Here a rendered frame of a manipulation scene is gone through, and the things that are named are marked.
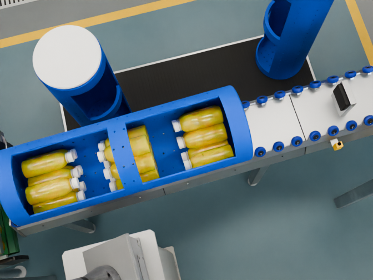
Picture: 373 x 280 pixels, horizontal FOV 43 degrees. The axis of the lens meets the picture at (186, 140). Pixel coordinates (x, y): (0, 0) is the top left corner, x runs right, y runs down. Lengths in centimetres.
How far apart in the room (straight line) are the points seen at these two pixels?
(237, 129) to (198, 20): 164
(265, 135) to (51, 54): 92
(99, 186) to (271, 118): 73
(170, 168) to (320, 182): 127
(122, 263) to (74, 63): 88
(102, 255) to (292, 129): 91
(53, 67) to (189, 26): 137
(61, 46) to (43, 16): 135
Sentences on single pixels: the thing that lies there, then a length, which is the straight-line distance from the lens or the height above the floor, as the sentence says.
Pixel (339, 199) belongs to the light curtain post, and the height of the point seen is 12.
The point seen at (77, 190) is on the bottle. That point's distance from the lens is 184.
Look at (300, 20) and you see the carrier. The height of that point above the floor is 85.
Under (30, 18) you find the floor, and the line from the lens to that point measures 338.
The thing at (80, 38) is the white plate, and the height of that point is 104.
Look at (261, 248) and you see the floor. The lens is 279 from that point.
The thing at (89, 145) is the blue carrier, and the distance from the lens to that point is 188.
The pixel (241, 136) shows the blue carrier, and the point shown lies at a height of 121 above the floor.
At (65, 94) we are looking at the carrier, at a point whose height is 97.
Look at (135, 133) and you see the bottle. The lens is 173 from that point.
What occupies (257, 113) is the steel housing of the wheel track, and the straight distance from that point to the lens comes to 195.
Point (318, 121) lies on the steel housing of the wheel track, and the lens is 199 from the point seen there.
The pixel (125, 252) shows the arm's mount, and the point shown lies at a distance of 142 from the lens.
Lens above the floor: 277
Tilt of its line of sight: 75 degrees down
